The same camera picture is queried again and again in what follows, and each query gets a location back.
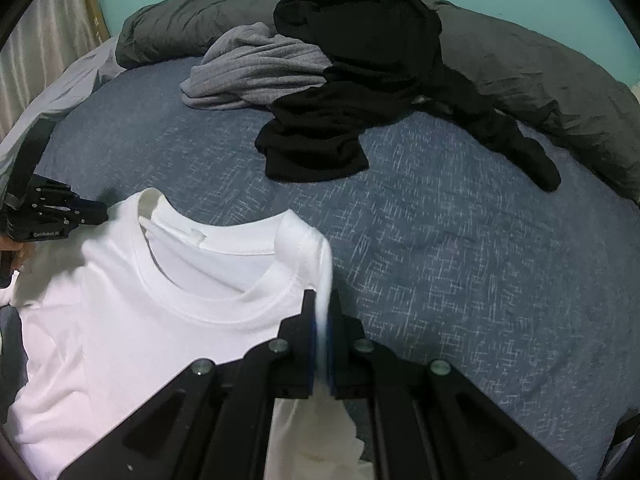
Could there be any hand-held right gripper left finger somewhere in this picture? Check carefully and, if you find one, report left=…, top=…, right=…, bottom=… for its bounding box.
left=57, top=289, right=317, bottom=480

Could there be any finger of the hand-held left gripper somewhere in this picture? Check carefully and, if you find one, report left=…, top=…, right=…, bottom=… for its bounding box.
left=35, top=176, right=109, bottom=231

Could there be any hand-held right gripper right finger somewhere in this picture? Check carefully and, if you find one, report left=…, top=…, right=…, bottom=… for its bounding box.
left=327, top=290, right=576, bottom=480

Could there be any white t-shirt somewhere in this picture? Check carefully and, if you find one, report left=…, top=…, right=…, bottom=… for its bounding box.
left=2, top=188, right=373, bottom=480

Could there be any light grey sheet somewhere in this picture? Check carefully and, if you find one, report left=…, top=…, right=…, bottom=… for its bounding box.
left=0, top=35, right=126, bottom=166

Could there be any bed with blue sheet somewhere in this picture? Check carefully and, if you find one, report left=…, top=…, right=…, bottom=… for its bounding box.
left=0, top=55, right=640, bottom=480

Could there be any beige striped curtain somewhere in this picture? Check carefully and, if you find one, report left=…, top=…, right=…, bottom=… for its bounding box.
left=0, top=0, right=101, bottom=136

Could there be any grey knit sweater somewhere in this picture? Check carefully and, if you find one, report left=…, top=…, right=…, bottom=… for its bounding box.
left=180, top=22, right=333, bottom=111

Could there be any dark grey rolled duvet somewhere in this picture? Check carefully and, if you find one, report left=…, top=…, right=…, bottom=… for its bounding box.
left=115, top=0, right=640, bottom=206

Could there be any black garment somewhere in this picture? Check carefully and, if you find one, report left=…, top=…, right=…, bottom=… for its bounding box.
left=255, top=0, right=562, bottom=192

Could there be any wooden frame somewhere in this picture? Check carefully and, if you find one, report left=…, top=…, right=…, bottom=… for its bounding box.
left=82, top=0, right=111, bottom=43

